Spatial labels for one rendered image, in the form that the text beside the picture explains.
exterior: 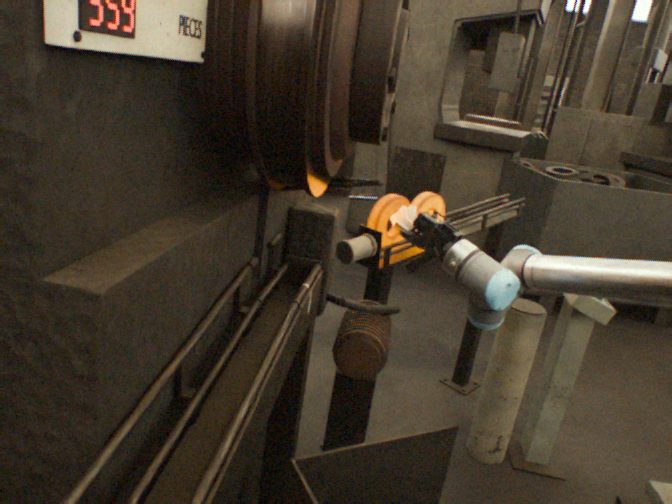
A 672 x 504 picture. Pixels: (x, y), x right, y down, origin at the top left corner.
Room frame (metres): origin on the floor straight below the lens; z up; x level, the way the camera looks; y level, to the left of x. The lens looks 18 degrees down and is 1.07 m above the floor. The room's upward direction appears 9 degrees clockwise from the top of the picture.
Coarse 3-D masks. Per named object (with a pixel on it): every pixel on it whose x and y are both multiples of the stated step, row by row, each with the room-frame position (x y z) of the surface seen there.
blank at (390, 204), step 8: (384, 200) 1.33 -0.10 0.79; (392, 200) 1.33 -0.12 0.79; (400, 200) 1.36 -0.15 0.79; (376, 208) 1.32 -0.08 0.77; (384, 208) 1.31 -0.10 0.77; (392, 208) 1.34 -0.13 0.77; (376, 216) 1.30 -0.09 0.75; (384, 216) 1.31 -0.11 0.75; (368, 224) 1.31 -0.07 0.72; (376, 224) 1.30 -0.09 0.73; (384, 224) 1.32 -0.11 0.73; (384, 232) 1.32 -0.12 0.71; (392, 232) 1.38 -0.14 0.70; (384, 240) 1.32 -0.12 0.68; (392, 240) 1.35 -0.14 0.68; (400, 240) 1.38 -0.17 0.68; (392, 248) 1.35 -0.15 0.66
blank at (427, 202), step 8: (424, 192) 1.47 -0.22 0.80; (416, 200) 1.44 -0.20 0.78; (424, 200) 1.43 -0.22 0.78; (432, 200) 1.46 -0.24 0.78; (440, 200) 1.49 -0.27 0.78; (416, 208) 1.42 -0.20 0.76; (424, 208) 1.44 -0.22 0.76; (432, 208) 1.46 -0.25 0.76; (440, 208) 1.50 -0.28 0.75; (416, 216) 1.41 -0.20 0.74; (440, 216) 1.50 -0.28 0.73
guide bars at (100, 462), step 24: (288, 264) 0.99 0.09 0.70; (240, 288) 0.76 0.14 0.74; (216, 312) 0.65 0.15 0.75; (240, 312) 0.76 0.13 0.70; (192, 336) 0.58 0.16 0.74; (240, 336) 0.70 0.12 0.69; (216, 360) 0.63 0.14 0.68; (144, 408) 0.45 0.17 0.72; (192, 408) 0.53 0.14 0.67; (120, 432) 0.42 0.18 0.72; (96, 456) 0.39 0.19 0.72; (144, 480) 0.42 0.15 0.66
